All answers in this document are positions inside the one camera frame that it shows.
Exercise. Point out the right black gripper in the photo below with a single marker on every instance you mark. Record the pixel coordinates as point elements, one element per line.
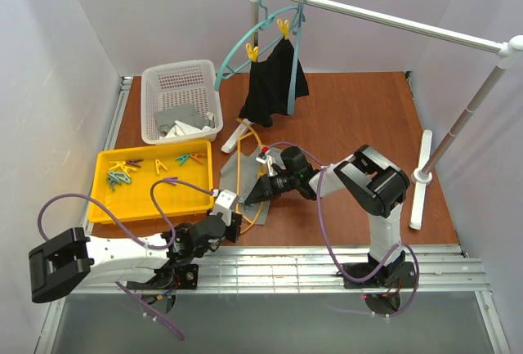
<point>269,184</point>

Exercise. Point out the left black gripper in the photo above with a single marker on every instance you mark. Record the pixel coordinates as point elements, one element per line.
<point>234,226</point>

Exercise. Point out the grey underwear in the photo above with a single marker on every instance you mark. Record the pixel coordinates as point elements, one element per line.
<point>249,176</point>

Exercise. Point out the yellow hanger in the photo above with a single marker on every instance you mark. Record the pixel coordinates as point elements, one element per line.
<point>249,132</point>

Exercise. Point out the grey-blue hanger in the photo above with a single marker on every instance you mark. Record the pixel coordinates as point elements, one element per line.
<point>297,32</point>

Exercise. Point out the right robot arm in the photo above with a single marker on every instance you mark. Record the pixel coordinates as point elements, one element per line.
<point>376,184</point>

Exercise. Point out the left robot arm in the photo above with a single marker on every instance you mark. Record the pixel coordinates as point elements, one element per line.
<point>73,259</point>

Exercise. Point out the black underwear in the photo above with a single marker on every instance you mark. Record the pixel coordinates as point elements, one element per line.
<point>269,83</point>

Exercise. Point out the teal hanger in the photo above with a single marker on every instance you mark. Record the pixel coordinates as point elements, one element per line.
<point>226,70</point>

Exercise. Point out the orange clothespin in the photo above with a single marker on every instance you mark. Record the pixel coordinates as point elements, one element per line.
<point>198,157</point>

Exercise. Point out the purple clothespin lower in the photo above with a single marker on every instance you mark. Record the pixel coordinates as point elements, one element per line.
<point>171,180</point>

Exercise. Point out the purple clothespin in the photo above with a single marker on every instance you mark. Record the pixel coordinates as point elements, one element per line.
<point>134,163</point>
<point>171,180</point>

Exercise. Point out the teal clothespin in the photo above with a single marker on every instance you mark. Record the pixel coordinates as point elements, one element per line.
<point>117,178</point>
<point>182,159</point>

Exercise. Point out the yellow clothespin in tray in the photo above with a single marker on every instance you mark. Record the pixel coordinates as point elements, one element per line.
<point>159,166</point>

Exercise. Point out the white cloth in basket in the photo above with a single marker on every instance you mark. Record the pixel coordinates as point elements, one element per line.
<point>181,129</point>

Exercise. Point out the dark grey cloth in basket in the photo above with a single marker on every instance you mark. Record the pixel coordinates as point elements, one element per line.
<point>166,120</point>

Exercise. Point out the white laundry basket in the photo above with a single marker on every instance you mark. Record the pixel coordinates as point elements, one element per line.
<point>189,83</point>

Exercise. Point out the yellow tray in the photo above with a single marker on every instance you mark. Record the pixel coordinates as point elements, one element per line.
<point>132,202</point>

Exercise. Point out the teal clothespin left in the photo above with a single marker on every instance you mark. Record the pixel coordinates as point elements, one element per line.
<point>117,178</point>

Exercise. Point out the yellow clothespin left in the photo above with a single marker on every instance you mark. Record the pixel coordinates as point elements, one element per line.
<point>252,52</point>

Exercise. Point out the white clothes rack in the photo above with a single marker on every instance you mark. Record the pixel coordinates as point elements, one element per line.
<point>380,107</point>

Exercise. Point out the yellow clothespin right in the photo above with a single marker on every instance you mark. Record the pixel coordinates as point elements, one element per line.
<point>284,28</point>

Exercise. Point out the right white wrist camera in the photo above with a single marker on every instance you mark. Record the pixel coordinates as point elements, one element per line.
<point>266,161</point>

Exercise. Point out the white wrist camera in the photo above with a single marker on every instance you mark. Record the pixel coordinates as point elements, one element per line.
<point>266,161</point>
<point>224,205</point>

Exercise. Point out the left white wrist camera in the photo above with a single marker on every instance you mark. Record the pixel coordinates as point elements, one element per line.
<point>224,205</point>

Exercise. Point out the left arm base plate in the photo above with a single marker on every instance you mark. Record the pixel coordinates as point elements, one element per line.
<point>184,277</point>

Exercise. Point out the aluminium rail frame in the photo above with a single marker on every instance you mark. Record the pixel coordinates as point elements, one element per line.
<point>277,292</point>

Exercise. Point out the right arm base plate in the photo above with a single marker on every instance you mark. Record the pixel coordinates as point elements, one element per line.
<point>404,278</point>

